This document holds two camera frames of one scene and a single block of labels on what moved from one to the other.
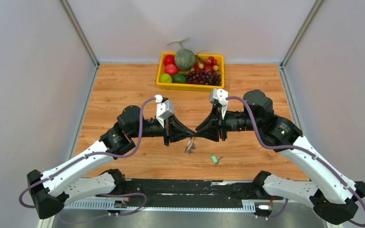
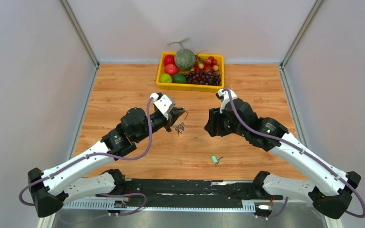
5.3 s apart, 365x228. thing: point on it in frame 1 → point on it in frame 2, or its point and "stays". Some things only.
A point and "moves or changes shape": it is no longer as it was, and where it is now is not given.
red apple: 168,59 stays
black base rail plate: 254,193 stays
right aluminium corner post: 316,5 stays
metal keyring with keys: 190,147 moves or changes shape
